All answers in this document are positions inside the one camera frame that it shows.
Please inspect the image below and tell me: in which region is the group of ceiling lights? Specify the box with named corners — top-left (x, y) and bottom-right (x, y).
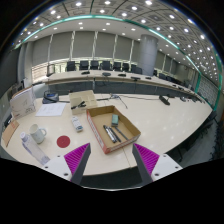
top-left (19, 0), bottom-right (221, 84)

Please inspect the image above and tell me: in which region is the green whiteboard eraser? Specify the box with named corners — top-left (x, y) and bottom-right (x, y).
top-left (111, 114), bottom-right (120, 127)

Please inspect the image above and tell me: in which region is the white printed cardboard box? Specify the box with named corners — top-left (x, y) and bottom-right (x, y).
top-left (9, 87), bottom-right (37, 120)

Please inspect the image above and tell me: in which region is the open brown red-sided cardboard box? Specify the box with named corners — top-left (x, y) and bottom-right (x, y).
top-left (86, 105), bottom-right (142, 155)

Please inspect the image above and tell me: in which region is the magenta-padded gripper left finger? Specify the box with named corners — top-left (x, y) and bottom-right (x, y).
top-left (41, 142), bottom-right (92, 186)

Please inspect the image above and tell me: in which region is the clear plastic water bottle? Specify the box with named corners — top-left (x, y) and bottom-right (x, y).
top-left (19, 131), bottom-right (51, 167)

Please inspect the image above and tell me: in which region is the black stapler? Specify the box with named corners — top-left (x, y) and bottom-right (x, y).
top-left (70, 101), bottom-right (87, 110)

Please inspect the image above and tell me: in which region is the white ceramic mug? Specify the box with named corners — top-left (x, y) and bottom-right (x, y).
top-left (28, 123), bottom-right (48, 145)

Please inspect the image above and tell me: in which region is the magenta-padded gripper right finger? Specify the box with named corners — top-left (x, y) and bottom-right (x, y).
top-left (131, 142), bottom-right (184, 187)

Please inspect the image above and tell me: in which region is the long curved conference desk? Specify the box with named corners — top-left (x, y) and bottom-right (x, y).
top-left (43, 69), bottom-right (201, 101)

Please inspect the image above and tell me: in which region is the white remote control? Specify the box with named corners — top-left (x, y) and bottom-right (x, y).
top-left (70, 115), bottom-right (84, 133)

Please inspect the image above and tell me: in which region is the black desk microphone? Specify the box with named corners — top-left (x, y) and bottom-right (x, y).
top-left (159, 95), bottom-right (171, 106)

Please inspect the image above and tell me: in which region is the flat brown envelope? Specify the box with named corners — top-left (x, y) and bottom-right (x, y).
top-left (1, 119), bottom-right (20, 148)

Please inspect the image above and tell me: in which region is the dark desk telephone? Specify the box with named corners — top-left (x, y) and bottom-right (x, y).
top-left (42, 90), bottom-right (60, 104)

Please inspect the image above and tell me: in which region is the black marker pen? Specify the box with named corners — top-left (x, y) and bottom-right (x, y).
top-left (108, 125), bottom-right (122, 143)
top-left (102, 124), bottom-right (117, 144)

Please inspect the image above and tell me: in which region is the white paper sheet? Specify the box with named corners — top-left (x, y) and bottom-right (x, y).
top-left (35, 102), bottom-right (67, 118)

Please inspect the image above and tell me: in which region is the flat round red coaster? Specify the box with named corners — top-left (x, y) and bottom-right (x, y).
top-left (56, 134), bottom-right (72, 149)

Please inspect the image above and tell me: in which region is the small beige open cardboard box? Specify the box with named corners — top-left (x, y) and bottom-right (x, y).
top-left (68, 89), bottom-right (99, 116)

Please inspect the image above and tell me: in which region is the row of black office chairs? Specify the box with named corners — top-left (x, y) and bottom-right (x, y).
top-left (65, 59), bottom-right (144, 75)

